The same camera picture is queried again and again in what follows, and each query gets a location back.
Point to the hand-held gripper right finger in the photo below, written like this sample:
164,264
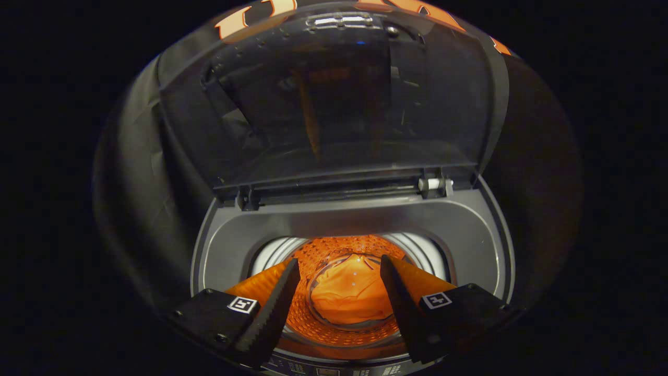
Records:
404,313

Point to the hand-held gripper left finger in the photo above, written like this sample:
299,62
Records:
271,318

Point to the yellow polo shirt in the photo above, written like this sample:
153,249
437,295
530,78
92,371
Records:
349,292

